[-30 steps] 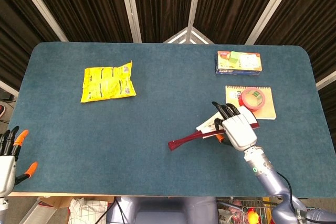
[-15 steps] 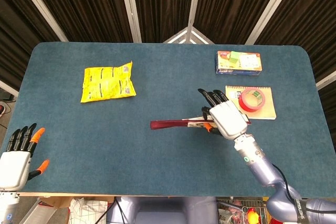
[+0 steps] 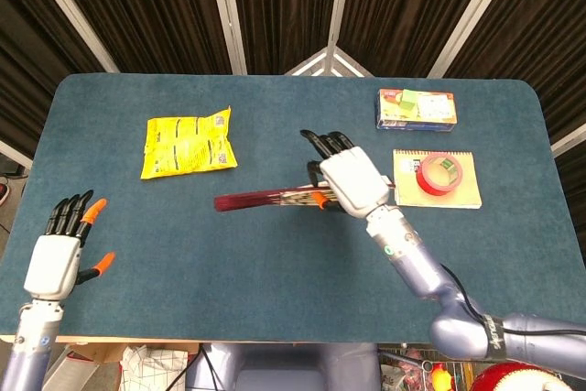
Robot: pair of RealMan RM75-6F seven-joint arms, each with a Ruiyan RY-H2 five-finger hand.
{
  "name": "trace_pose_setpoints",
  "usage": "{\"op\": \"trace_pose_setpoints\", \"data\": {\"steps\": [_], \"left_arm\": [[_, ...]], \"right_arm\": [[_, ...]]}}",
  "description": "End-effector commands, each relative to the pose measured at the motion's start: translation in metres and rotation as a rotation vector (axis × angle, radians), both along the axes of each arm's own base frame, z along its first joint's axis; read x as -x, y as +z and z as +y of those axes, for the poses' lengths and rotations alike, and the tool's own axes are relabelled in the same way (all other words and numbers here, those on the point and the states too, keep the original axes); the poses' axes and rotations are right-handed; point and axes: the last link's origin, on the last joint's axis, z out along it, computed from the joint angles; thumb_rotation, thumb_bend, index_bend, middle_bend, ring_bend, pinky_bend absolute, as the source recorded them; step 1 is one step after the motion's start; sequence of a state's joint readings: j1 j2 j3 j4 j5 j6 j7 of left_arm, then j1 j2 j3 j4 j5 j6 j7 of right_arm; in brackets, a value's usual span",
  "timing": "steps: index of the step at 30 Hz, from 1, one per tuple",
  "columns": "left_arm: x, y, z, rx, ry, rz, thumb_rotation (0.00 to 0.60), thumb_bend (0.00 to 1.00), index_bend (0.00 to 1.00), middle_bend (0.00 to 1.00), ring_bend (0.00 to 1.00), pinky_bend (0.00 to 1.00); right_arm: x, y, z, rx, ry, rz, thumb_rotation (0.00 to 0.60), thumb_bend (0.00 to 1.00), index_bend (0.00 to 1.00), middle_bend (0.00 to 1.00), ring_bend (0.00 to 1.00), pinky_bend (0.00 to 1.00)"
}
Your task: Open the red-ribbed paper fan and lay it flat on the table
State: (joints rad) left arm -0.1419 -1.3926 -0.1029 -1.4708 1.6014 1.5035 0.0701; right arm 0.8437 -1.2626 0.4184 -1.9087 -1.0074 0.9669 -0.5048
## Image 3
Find black velcro strap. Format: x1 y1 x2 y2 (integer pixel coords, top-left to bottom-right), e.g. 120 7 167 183
480 312 507 361

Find checkered white cloth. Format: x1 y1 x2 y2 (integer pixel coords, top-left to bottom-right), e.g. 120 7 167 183
119 344 189 391

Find dark brown pleated curtain panel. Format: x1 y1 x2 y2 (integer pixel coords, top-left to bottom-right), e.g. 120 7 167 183
43 0 233 75
446 0 586 145
0 0 106 145
228 0 342 75
338 0 500 77

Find yellow snack bag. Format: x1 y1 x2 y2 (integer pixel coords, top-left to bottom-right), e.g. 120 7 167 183
139 105 239 180

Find red and white round object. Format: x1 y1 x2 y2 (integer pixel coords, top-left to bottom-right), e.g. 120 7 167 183
471 362 569 391

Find red tape roll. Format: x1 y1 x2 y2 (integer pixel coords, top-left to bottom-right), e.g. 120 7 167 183
415 154 463 194

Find green cube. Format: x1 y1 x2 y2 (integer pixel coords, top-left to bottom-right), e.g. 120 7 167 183
397 88 420 113

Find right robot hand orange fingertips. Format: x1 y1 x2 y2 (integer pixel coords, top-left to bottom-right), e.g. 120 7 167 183
299 128 393 219

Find yellow toy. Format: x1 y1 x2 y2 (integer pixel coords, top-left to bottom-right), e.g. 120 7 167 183
429 363 452 391

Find red ribbed paper folding fan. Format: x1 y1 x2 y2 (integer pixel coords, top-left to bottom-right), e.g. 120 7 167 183
213 175 397 213

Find blue cardboard box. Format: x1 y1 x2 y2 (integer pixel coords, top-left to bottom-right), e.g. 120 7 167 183
375 88 458 131

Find white screen base frame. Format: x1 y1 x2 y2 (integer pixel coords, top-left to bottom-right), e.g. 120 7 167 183
283 47 367 77

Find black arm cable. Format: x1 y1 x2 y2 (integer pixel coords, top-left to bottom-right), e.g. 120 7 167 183
439 262 586 336

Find spiral notebook beige cover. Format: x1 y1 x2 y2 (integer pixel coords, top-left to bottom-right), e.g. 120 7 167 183
392 148 483 210

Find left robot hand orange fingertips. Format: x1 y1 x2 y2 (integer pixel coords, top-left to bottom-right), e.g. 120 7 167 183
23 189 117 303

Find white screen frame post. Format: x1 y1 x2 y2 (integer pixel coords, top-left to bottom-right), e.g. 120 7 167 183
326 0 356 51
20 0 121 74
428 0 526 79
205 0 248 75

